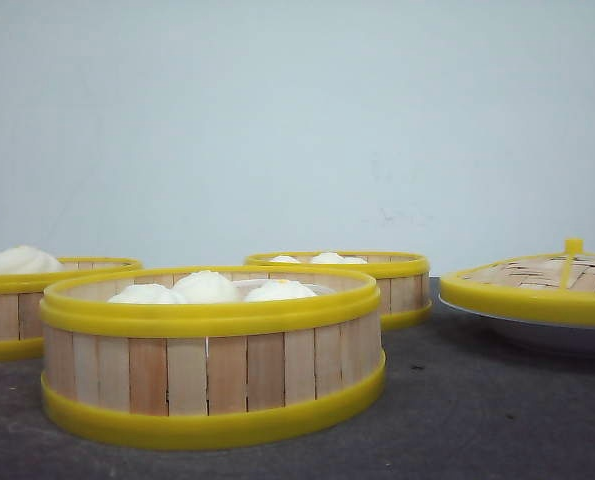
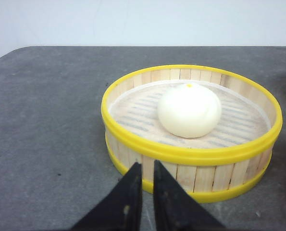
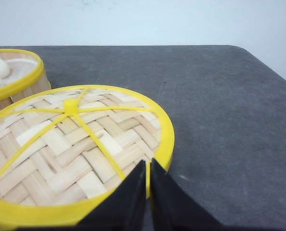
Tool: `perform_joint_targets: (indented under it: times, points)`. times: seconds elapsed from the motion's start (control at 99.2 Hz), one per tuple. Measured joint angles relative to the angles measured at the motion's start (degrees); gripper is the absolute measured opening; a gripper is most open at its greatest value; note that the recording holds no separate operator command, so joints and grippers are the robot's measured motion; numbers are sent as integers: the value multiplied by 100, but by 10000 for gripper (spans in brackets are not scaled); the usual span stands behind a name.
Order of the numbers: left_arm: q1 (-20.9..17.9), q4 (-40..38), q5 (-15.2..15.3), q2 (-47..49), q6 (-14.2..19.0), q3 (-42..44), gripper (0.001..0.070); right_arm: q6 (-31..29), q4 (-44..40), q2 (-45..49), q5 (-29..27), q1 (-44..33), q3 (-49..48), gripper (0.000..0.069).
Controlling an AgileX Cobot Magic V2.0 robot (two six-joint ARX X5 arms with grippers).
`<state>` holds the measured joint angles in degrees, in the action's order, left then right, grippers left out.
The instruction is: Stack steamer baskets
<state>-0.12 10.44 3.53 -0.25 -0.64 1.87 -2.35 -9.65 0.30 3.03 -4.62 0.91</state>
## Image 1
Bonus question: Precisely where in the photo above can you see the white bun rear left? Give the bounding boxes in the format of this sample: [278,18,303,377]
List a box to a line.
[269,255,300,264]

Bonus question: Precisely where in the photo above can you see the woven bamboo steamer lid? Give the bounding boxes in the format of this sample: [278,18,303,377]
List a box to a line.
[439,238,595,329]

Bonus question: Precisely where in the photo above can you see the bamboo steamer basket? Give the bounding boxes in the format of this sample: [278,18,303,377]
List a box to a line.
[40,265,386,450]
[0,256,142,362]
[245,250,432,331]

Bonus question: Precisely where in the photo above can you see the large white bun left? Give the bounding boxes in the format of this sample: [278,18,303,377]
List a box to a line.
[0,245,64,275]

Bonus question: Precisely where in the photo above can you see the white bun front right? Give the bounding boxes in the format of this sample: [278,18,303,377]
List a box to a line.
[244,279,316,302]

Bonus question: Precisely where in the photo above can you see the white bun front left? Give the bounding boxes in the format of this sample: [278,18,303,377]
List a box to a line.
[107,283,187,305]

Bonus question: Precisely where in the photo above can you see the white plate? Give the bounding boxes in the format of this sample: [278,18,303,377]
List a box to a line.
[439,294,595,358]

